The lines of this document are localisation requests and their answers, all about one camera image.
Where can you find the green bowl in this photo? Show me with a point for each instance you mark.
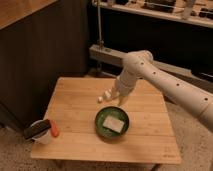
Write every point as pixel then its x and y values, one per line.
pixel 115 112

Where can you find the grey metal shelf rack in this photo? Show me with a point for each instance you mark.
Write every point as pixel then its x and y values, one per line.
pixel 140 63

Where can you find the black rectangular object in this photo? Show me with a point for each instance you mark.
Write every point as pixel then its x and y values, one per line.
pixel 40 127

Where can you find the white sponge block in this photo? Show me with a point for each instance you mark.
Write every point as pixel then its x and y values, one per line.
pixel 113 124

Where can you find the wooden low table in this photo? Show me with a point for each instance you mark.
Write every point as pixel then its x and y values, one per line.
pixel 149 139

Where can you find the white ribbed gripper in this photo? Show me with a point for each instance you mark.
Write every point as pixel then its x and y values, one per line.
pixel 124 84

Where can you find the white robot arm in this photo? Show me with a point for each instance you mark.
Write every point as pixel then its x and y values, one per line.
pixel 199 107

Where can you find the white cup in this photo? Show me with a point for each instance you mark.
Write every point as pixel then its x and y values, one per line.
pixel 44 139

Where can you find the dark wooden cabinet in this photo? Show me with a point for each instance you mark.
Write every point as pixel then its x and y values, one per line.
pixel 34 53

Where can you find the orange carrot toy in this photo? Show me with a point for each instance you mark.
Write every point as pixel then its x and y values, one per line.
pixel 54 129

